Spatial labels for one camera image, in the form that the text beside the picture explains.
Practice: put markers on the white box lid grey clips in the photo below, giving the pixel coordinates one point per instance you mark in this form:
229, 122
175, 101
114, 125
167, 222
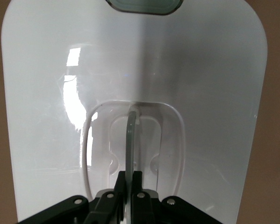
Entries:
188, 70

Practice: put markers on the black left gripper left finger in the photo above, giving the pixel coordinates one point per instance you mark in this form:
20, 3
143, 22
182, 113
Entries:
111, 205

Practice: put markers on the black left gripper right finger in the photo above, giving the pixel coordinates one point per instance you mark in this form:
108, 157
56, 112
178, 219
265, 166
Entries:
142, 207

